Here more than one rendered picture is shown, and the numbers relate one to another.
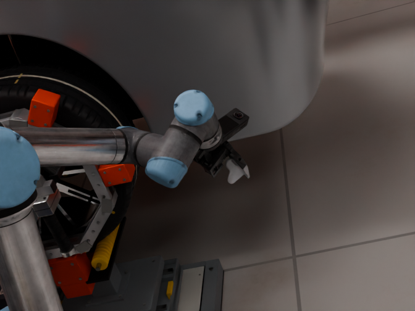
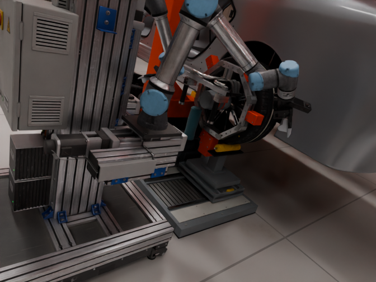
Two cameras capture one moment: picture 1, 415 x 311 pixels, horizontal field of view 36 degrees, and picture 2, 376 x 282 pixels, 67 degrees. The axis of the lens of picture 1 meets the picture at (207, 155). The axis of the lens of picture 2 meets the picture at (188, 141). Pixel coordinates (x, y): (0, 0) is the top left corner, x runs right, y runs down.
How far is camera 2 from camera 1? 0.61 m
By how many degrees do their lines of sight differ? 29
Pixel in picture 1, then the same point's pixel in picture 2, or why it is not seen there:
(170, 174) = (254, 80)
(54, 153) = (227, 37)
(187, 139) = (273, 75)
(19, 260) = (178, 40)
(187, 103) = (288, 63)
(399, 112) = not seen: outside the picture
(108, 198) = (241, 125)
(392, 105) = not seen: outside the picture
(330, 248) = (302, 251)
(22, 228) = (188, 29)
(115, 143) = (250, 60)
